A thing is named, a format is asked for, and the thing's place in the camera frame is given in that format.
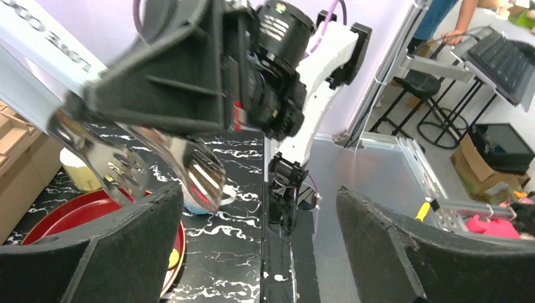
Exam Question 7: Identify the black bar stool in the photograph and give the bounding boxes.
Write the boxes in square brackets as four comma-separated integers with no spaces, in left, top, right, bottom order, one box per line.
[370,70,468,150]

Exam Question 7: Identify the white mug blue base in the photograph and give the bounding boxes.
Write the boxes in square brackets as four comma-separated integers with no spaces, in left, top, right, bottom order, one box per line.
[182,185,237,215]

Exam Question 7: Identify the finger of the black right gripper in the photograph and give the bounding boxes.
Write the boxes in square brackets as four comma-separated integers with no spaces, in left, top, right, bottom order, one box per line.
[65,1,230,136]

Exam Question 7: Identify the black keyboard on stand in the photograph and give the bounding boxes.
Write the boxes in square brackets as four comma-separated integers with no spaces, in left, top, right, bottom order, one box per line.
[452,26,534,111]

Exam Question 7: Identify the tan plastic toolbox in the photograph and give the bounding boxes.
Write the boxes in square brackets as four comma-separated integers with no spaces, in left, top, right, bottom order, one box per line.
[1,102,62,242]

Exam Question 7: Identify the pink cloth item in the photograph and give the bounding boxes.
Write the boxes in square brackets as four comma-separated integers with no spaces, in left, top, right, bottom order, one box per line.
[466,215,520,239]

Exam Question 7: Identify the pale green ceramic mug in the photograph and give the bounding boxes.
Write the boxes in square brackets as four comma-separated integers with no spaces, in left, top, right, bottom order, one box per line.
[59,148,101,193]

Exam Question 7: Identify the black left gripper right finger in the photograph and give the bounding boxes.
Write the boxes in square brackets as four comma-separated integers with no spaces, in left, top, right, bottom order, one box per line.
[336,186,534,302]

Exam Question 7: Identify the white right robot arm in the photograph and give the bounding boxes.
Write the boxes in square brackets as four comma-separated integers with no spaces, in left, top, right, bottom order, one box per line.
[66,1,370,231]

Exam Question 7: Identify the person in blue shirt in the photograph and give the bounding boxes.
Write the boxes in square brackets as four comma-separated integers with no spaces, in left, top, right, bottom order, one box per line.
[407,0,479,55]

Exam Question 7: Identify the red round tray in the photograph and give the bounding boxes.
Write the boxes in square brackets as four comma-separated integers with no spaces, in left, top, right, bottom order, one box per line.
[21,190,186,297]

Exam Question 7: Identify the green round macaron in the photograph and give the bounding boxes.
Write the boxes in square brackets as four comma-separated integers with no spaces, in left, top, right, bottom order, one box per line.
[168,249,180,270]

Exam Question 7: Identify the yellow handled tool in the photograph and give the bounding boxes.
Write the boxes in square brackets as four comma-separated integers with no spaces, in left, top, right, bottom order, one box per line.
[415,202,432,222]

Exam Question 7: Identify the black base frame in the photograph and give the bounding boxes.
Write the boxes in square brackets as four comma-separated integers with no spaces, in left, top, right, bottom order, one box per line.
[261,139,321,302]

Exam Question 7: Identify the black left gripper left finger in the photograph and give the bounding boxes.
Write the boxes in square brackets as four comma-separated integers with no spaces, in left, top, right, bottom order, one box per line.
[1,184,183,302]

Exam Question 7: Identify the metal tongs with white handle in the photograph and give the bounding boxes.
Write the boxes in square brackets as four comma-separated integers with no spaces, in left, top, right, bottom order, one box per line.
[0,0,227,214]

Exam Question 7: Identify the cardboard box with monitor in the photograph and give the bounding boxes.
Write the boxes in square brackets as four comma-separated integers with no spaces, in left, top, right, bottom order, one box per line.
[450,123,534,201]

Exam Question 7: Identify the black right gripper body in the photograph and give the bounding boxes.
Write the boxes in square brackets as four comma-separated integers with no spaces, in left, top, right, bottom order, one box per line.
[223,1,307,140]

